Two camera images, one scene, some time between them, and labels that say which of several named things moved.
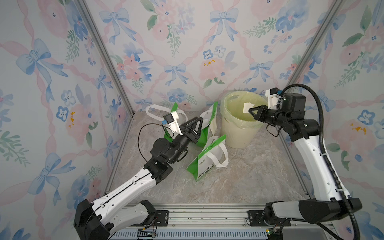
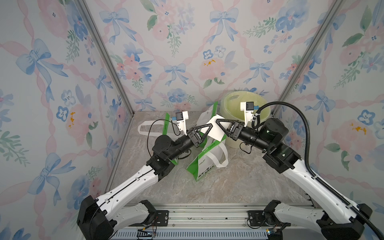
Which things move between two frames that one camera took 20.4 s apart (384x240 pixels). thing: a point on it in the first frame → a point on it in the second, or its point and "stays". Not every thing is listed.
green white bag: (214, 154) stays
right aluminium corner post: (314, 42) stays
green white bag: (167, 136) → (165, 123)
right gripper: (262, 109) → (235, 134)
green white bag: (207, 116) stays
